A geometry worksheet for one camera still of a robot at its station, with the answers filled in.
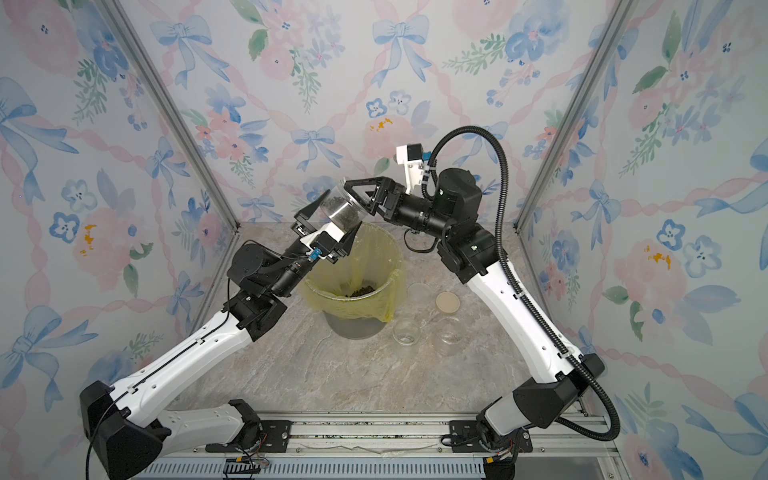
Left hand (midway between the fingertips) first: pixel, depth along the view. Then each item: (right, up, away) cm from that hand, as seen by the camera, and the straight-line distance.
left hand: (339, 203), depth 57 cm
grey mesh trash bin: (-1, -33, +36) cm, 48 cm away
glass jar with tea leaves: (+15, -34, +35) cm, 51 cm away
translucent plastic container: (+27, -34, +33) cm, 55 cm away
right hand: (+3, +2, -2) cm, 4 cm away
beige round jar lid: (+29, -25, +41) cm, 56 cm away
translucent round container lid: (+20, -23, +43) cm, 52 cm away
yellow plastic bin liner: (+4, -18, +35) cm, 39 cm away
